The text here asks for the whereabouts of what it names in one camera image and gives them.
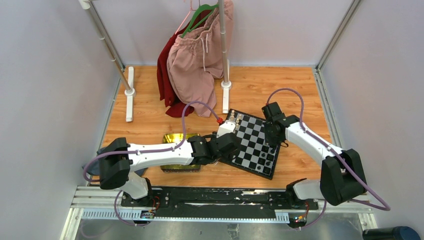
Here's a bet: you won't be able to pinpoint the black and white chessboard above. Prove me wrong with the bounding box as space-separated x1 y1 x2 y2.
220 109 280 180

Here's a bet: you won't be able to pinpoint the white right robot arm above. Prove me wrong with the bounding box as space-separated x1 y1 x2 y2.
262 102 367 209

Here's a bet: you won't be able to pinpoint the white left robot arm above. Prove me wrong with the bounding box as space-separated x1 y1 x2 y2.
98 132 241 207

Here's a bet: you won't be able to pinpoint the gold metal tin tray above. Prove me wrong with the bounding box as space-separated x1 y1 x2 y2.
160 133 201 173

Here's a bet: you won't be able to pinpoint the dark red garment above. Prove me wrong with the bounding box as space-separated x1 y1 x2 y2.
156 9 215 117

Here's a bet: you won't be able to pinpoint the pink shorts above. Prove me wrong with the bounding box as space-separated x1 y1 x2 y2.
166 8 224 117

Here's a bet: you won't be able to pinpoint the white clothes rack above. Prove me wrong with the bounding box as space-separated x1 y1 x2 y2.
79 0 232 122

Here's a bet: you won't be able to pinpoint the grey blue cloth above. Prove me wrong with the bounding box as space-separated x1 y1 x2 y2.
83 149 148 190

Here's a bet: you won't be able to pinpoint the green clothes hanger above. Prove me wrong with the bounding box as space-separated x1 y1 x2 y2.
180 3 219 38

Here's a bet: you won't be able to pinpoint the pink clothes hanger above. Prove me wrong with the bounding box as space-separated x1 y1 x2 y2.
174 0 201 36

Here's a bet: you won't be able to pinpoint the dark blue cylinder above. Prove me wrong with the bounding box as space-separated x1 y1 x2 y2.
362 226 421 240

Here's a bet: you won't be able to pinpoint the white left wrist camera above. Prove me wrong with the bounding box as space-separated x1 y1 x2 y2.
216 120 236 138

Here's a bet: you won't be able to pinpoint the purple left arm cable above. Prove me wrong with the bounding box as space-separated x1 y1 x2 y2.
82 100 223 228

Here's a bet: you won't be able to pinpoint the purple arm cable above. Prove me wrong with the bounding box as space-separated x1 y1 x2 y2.
82 100 223 228
265 87 392 229

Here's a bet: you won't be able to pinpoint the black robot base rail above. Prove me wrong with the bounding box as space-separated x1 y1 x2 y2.
71 185 369 229

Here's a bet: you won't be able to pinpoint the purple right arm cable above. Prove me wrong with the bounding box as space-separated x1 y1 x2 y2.
265 87 392 229

